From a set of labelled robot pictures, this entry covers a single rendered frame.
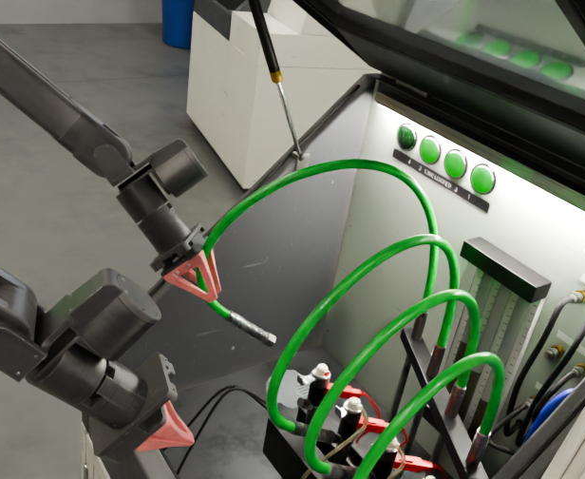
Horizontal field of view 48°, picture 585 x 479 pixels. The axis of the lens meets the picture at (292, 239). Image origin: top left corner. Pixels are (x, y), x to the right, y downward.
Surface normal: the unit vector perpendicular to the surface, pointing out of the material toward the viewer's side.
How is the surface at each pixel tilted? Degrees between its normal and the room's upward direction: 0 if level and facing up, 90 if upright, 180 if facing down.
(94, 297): 84
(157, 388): 46
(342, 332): 90
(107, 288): 83
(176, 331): 90
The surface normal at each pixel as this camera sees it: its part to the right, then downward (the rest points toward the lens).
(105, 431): -0.57, -0.56
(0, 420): 0.15, -0.86
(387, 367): -0.82, 0.17
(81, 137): 0.11, 0.22
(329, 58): 0.39, 0.50
